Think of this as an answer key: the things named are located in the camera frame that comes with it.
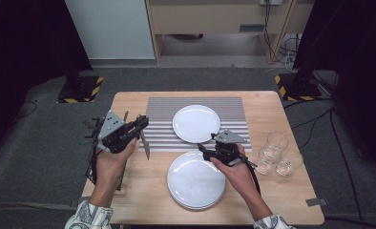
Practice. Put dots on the person's right hand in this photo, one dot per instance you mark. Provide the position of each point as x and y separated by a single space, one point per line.
240 178

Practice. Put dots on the white power outlet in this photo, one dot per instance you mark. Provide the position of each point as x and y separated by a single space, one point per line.
270 2

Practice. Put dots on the person's left hand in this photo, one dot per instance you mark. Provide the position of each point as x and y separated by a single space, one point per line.
111 168

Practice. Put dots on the metal table knife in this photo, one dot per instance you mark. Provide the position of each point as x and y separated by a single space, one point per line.
145 146

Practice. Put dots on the striped placemat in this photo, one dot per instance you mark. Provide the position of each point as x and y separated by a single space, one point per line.
163 108

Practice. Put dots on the beige desk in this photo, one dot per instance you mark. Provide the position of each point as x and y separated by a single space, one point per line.
208 16

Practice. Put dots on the white plate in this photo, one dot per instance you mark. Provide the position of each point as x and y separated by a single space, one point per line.
195 124
189 184
194 209

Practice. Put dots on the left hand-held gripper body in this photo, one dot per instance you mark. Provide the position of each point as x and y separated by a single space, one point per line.
116 133

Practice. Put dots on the black curtain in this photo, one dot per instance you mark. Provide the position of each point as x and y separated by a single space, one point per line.
24 47
361 63

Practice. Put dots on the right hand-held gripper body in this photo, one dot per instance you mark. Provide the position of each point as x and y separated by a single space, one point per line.
229 154

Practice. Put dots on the metal cutlery piece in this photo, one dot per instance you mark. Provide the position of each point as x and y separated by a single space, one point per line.
125 115

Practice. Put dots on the white panel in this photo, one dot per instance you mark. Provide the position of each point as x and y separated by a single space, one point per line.
109 28

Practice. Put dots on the black stand with striped base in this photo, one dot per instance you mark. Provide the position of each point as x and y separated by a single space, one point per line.
81 90
299 87

